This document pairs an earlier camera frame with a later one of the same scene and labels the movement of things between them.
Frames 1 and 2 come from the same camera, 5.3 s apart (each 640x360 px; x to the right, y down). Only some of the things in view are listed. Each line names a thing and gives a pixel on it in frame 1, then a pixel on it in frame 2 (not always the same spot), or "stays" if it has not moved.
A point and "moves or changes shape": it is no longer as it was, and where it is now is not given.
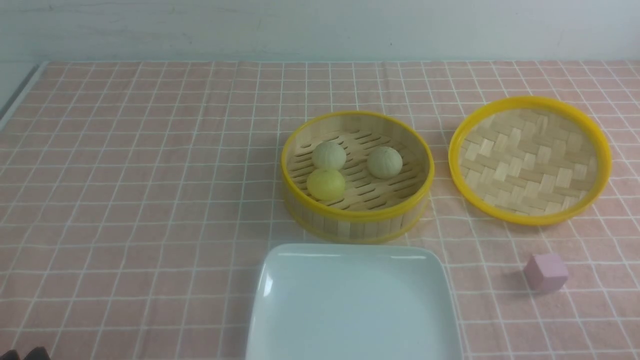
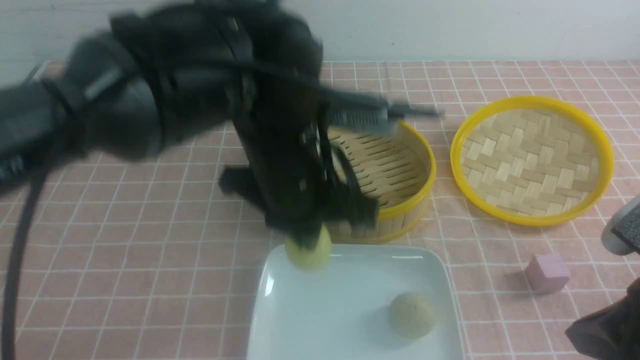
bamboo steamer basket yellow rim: [369, 210] stays
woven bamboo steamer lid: [529, 160] stays
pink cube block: [545, 273] stays
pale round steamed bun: [385, 162] → [411, 315]
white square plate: [336, 301] stays
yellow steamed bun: [325, 184] moves or changes shape
